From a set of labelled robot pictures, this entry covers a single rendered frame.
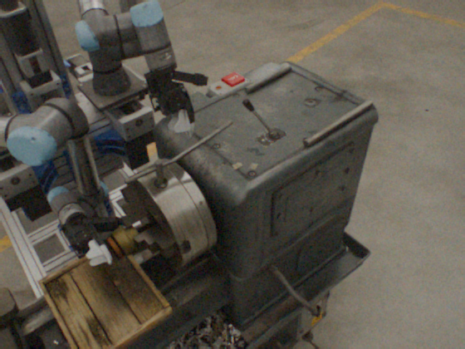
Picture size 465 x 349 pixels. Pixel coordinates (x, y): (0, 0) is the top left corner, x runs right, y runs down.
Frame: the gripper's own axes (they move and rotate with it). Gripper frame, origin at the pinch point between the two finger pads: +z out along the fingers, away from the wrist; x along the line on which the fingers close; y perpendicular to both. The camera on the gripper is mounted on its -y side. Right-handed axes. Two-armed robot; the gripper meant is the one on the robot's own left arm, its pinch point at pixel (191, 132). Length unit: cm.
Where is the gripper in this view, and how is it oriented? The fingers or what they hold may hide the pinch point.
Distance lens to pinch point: 120.5
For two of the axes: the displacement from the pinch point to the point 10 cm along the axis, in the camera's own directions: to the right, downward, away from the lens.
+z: 2.8, 8.4, 4.7
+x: 5.1, 2.8, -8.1
